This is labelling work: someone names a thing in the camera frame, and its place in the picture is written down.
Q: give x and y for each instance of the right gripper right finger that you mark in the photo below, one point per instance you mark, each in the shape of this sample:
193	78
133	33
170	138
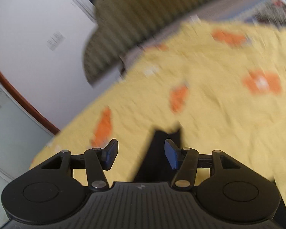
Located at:
185	162

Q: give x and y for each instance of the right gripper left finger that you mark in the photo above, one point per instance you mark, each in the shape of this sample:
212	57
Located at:
98	160

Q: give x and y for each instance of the black pants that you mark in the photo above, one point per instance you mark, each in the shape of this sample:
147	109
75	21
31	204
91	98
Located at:
155	167

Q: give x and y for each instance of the frosted glass wardrobe door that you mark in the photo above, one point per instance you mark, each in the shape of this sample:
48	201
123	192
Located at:
23	133

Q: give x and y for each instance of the yellow bedsheet with orange prints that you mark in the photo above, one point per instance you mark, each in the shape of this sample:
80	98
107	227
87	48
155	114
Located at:
222	84

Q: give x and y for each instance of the olive padded headboard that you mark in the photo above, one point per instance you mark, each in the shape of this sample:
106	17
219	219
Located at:
122	24

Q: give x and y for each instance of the striped pillow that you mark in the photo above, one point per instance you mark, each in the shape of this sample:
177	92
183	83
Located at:
214	11

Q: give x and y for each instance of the patterned blanket pile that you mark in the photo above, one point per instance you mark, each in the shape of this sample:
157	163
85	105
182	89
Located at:
271	12

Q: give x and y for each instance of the white wall socket plate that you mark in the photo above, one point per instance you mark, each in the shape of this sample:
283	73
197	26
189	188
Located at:
55	40

